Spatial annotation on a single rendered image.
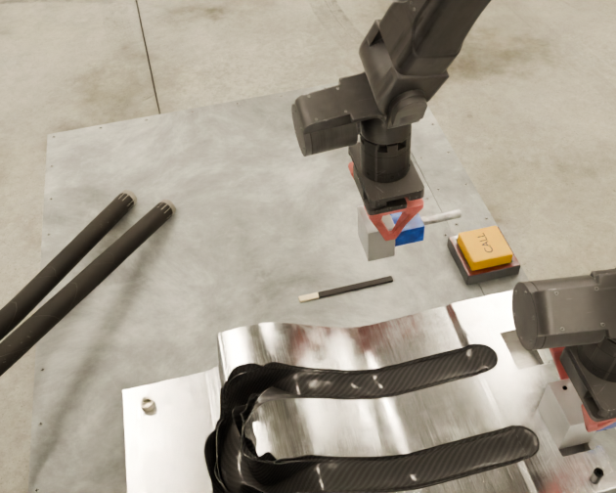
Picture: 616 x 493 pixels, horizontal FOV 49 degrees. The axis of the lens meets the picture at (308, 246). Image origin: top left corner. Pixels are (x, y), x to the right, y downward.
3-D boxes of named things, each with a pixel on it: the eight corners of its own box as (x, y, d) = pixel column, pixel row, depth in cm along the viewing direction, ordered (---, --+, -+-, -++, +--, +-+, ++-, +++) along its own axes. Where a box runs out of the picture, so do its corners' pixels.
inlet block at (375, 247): (451, 214, 92) (455, 185, 88) (464, 241, 89) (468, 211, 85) (357, 234, 91) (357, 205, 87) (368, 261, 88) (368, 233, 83)
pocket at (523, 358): (529, 341, 84) (535, 324, 82) (549, 378, 81) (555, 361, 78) (495, 349, 84) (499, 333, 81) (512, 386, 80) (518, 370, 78)
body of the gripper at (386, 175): (370, 212, 77) (370, 163, 71) (347, 156, 84) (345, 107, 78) (424, 201, 78) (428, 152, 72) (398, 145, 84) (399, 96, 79)
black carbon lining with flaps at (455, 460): (486, 347, 82) (498, 299, 75) (546, 471, 72) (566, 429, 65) (201, 412, 78) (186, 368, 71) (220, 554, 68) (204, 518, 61)
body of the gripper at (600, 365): (597, 421, 60) (624, 380, 55) (548, 328, 67) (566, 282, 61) (665, 406, 61) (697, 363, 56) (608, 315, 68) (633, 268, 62)
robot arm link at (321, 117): (432, 97, 63) (403, 22, 66) (314, 125, 62) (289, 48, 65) (410, 156, 75) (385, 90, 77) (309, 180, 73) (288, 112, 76)
